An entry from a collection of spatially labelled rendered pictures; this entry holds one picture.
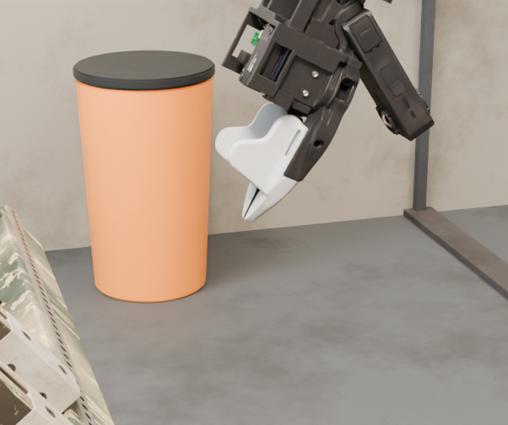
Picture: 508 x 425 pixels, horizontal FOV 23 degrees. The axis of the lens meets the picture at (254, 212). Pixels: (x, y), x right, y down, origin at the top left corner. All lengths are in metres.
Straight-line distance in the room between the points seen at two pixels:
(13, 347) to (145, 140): 2.47
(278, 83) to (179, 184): 3.09
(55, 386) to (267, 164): 0.65
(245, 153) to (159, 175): 3.03
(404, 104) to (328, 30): 0.08
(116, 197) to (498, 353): 1.30
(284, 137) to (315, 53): 0.07
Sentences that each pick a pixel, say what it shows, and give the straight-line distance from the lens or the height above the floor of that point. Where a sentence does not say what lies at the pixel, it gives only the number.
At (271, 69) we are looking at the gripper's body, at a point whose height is 1.43.
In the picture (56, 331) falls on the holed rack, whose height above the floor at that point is 0.89.
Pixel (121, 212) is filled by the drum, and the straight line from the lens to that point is 4.02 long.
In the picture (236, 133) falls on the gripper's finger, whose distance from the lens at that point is 0.97.
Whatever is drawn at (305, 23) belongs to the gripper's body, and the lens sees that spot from 0.93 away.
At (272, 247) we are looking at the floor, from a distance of 4.61.
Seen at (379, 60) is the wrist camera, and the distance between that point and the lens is 0.95.
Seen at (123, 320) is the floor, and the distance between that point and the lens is 4.01.
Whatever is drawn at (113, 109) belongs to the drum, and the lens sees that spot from 3.91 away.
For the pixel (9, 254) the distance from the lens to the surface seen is 2.06.
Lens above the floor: 1.63
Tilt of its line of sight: 19 degrees down
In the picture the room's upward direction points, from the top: straight up
